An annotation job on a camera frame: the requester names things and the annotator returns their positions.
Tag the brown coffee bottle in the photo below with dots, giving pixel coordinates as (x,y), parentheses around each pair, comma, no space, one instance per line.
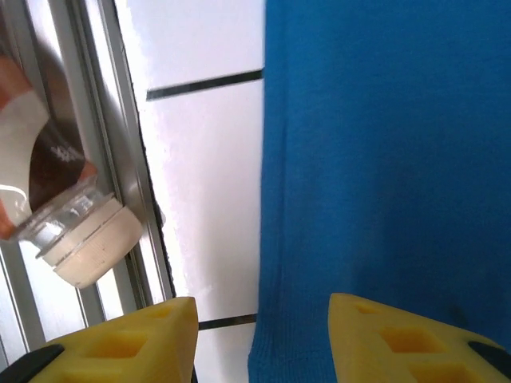
(52,167)

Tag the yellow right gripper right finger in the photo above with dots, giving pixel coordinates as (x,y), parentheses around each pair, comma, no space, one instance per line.
(407,351)

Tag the blue tank top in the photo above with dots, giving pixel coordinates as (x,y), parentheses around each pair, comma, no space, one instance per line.
(379,159)

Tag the long aluminium rail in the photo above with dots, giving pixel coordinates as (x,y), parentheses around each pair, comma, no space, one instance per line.
(116,131)

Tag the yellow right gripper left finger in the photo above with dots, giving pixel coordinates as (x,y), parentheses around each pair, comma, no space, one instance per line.
(112,351)

